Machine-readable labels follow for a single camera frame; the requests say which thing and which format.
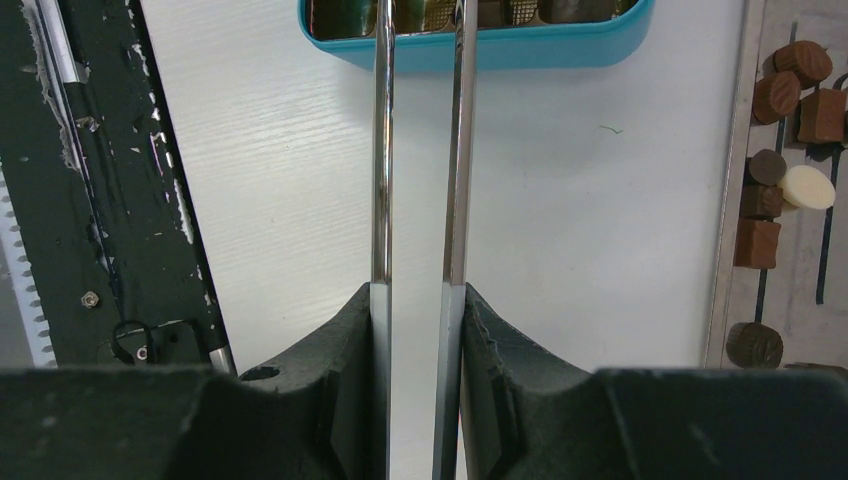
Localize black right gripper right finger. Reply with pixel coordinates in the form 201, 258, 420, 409
461, 288, 847, 479

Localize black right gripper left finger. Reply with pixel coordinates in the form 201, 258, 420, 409
1, 286, 373, 479

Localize steel serving tongs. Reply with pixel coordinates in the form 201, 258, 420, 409
369, 1, 478, 479

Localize teal chocolate box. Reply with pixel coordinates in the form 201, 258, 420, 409
297, 1, 655, 73

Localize white round chocolate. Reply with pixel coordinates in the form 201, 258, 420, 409
777, 165, 836, 210

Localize steel tray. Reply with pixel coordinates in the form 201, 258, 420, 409
702, 1, 847, 368

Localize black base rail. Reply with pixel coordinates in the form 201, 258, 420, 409
1, 1, 236, 374

